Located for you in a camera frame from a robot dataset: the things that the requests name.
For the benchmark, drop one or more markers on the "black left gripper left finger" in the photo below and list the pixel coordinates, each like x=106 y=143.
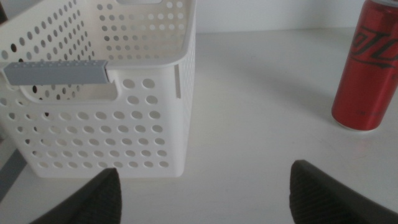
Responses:
x=99 y=202

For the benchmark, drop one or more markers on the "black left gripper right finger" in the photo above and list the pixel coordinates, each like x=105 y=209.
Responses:
x=320 y=199

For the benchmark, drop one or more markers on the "red cola can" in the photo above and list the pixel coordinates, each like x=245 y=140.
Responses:
x=363 y=93

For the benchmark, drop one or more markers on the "white perforated plastic basket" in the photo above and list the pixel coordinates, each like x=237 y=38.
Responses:
x=174 y=124

